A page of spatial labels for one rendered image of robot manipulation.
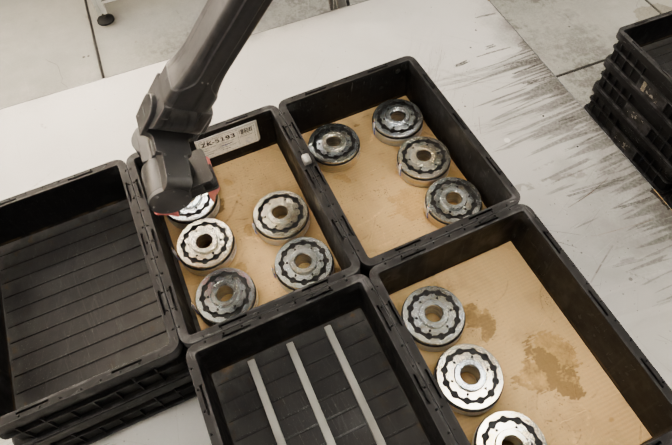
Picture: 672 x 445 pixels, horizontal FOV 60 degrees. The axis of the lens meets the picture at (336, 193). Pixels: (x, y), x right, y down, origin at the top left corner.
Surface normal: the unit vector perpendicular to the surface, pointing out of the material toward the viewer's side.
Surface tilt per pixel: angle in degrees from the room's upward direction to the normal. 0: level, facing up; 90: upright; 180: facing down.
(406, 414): 0
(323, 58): 0
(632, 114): 90
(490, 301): 0
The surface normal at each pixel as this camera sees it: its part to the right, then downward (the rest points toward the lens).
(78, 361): -0.04, -0.56
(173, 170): 0.54, -0.53
